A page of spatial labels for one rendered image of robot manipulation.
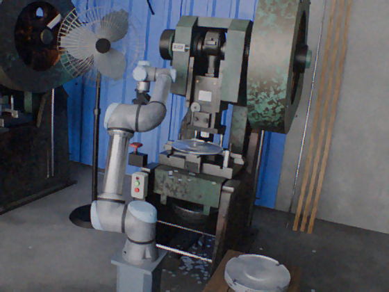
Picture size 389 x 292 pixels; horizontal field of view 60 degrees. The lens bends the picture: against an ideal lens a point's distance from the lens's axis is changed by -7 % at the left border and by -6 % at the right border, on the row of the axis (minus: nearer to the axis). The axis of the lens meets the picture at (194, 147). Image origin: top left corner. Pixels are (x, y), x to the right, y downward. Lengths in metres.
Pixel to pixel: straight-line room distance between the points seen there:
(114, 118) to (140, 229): 0.46
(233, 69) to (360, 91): 1.49
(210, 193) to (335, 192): 1.60
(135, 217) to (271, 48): 0.90
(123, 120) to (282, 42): 0.74
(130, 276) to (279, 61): 1.09
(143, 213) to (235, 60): 0.94
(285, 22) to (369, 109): 1.70
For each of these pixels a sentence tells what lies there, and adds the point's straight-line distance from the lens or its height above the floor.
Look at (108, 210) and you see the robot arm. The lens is 1.46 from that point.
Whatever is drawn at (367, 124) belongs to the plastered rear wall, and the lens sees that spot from 3.18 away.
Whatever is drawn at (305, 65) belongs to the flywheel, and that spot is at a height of 1.30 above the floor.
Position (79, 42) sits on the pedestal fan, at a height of 1.31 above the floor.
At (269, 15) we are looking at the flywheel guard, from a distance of 1.65.
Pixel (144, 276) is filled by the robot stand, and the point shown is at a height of 0.41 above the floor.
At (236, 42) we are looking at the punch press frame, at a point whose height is 1.37.
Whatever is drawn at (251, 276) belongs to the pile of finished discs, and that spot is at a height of 0.39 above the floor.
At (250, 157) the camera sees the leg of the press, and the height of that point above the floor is 0.69.
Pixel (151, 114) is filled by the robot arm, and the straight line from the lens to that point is 1.51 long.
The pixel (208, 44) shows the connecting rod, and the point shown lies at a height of 1.35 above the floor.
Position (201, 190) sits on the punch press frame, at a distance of 1.96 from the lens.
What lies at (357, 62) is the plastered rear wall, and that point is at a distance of 3.14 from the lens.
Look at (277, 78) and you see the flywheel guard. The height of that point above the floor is 1.22.
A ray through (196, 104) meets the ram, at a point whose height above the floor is 1.01.
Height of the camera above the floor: 1.28
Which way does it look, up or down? 14 degrees down
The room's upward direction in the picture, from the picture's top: 6 degrees clockwise
